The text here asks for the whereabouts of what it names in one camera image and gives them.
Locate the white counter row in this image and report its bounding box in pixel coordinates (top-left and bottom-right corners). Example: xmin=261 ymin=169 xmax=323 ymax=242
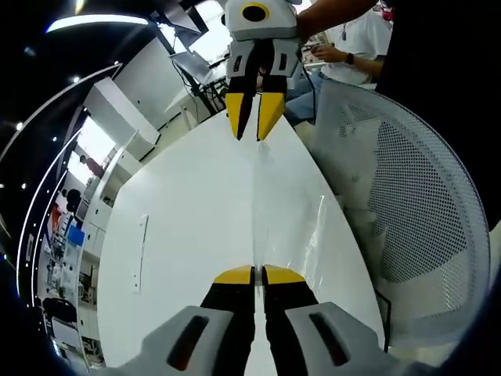
xmin=76 ymin=183 xmax=117 ymax=353

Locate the black cable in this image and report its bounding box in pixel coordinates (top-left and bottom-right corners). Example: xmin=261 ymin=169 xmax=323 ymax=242
xmin=299 ymin=45 xmax=319 ymax=125

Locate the blue box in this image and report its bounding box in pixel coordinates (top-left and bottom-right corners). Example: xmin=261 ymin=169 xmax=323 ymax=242
xmin=66 ymin=226 xmax=85 ymax=251

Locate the black tripod stand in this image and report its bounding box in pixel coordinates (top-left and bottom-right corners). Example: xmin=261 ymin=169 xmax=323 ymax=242
xmin=174 ymin=58 xmax=230 ymax=117

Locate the white mesh chair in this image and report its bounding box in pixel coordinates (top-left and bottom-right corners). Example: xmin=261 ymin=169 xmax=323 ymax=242
xmin=308 ymin=81 xmax=492 ymax=349

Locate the grey laptop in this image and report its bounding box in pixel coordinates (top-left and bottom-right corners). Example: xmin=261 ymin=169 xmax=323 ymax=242
xmin=170 ymin=49 xmax=215 ymax=85

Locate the slim white pillar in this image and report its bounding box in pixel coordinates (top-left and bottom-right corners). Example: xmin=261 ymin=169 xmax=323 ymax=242
xmin=83 ymin=76 xmax=162 ymax=161

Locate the person's black shirt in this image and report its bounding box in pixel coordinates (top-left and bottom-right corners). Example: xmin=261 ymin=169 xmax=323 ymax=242
xmin=375 ymin=0 xmax=501 ymax=130

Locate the clear food packaging bag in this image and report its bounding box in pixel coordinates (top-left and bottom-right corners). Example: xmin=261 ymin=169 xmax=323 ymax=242
xmin=250 ymin=139 xmax=328 ymax=302

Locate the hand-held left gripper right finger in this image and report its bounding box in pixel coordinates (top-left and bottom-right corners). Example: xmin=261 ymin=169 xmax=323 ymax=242
xmin=261 ymin=265 xmax=408 ymax=376

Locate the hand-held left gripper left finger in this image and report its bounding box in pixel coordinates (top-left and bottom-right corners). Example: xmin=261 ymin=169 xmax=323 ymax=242
xmin=117 ymin=265 xmax=258 ymax=376

